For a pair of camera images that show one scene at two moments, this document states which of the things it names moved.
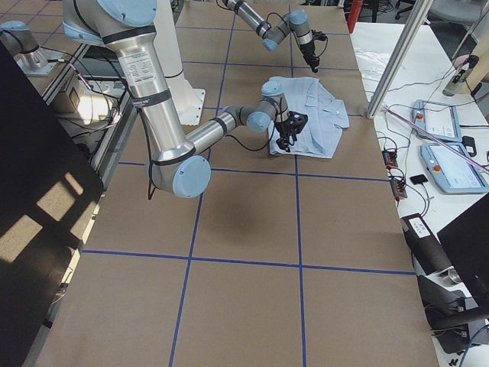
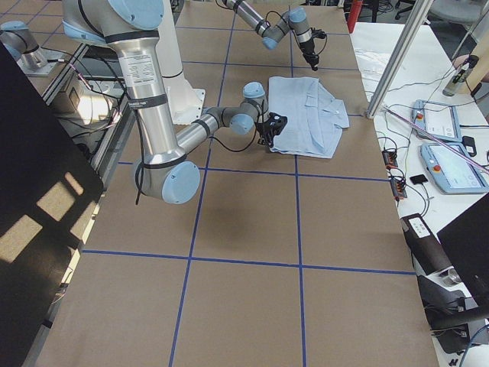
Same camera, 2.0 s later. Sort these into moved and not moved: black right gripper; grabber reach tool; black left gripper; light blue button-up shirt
Moved: black right gripper
Not moved: grabber reach tool; light blue button-up shirt; black left gripper
